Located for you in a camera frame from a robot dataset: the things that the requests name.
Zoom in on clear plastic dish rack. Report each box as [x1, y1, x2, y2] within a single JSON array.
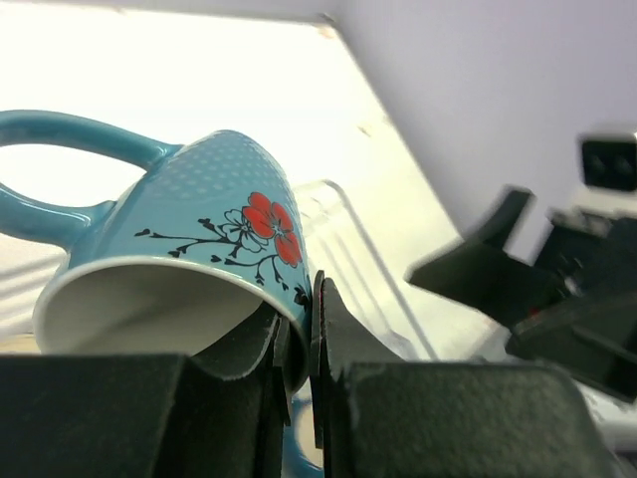
[[293, 180, 494, 361]]

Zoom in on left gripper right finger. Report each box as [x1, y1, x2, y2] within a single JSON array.
[[311, 273, 620, 477]]

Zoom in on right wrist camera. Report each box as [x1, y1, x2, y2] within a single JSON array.
[[570, 121, 636, 216]]

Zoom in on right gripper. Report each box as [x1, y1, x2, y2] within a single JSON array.
[[407, 186, 636, 403]]

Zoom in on light blue floral mug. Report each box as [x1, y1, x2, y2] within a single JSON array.
[[1, 111, 312, 390]]

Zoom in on dark blue ribbed mug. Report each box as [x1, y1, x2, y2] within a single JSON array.
[[282, 387, 324, 478]]

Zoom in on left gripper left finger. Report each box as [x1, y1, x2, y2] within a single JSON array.
[[1, 311, 290, 477]]

